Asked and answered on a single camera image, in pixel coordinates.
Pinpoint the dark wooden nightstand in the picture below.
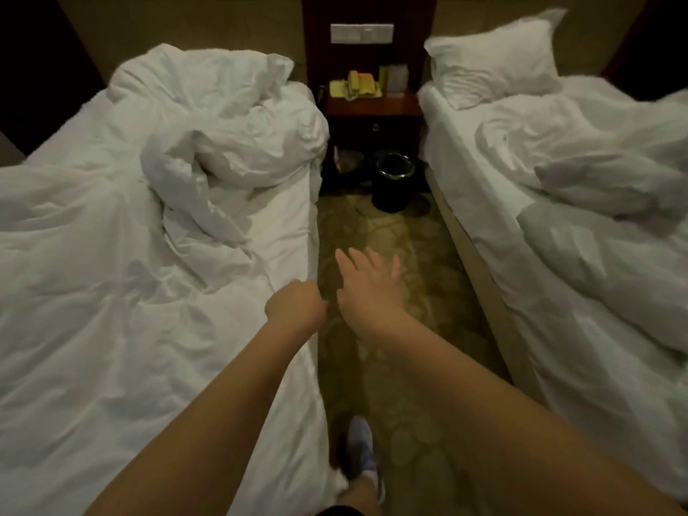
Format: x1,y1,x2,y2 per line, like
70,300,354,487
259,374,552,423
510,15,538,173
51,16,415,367
320,91,425,194

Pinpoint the white bed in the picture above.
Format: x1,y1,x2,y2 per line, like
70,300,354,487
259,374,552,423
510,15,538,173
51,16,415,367
215,91,350,516
416,75,688,501

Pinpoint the beige telephone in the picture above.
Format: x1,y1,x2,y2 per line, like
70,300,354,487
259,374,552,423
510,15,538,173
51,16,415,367
329,70,384,101

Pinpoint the black trash bin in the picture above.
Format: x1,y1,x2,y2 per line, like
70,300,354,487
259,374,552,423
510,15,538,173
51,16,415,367
372,151,419,214

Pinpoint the person's right forearm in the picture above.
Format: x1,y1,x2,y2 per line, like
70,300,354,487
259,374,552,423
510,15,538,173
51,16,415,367
365,311,688,516

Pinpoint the tan padded headboard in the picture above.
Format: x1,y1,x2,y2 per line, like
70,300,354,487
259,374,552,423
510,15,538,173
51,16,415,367
430,0,651,82
54,0,307,87

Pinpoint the person's right hand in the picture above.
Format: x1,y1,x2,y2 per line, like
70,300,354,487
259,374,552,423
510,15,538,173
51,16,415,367
334,246,410,340

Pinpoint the white wall switch panel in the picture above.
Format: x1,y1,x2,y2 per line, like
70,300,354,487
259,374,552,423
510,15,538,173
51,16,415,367
330,23,395,46

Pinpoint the white duvet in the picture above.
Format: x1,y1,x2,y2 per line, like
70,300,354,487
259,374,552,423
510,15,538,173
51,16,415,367
475,75,688,355
0,46,330,516

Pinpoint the person's left forearm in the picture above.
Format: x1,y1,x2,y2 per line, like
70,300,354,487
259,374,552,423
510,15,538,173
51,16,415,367
86,317,324,516

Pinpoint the person's left hand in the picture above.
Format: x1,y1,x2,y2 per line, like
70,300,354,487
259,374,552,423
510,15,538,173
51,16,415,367
265,279,329,338

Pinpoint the person's right leg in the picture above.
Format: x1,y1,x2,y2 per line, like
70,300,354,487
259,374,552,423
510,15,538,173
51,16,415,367
338,478,386,516

